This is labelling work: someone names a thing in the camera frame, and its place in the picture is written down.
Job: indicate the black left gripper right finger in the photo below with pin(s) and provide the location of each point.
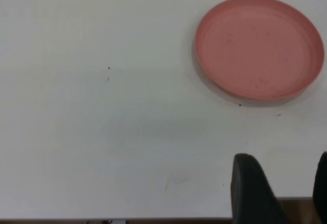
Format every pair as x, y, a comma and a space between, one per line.
322, 190

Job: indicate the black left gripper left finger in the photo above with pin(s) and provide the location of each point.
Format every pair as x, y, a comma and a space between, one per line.
251, 196

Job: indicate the pink round plate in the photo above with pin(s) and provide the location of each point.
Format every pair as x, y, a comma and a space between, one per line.
258, 48

